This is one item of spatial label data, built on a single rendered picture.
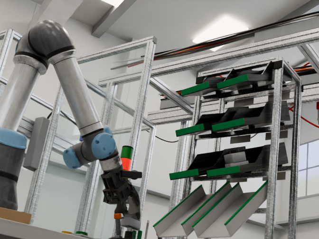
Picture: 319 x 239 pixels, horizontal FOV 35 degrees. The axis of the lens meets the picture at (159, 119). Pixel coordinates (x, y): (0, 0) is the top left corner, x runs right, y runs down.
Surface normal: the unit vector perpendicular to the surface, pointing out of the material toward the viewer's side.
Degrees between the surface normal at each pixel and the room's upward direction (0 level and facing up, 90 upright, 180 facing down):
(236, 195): 90
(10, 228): 90
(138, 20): 180
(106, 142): 92
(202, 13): 180
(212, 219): 90
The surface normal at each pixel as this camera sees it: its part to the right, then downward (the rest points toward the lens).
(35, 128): -0.58, -0.40
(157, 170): 0.50, -0.27
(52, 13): -0.14, 0.91
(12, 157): 0.72, -0.15
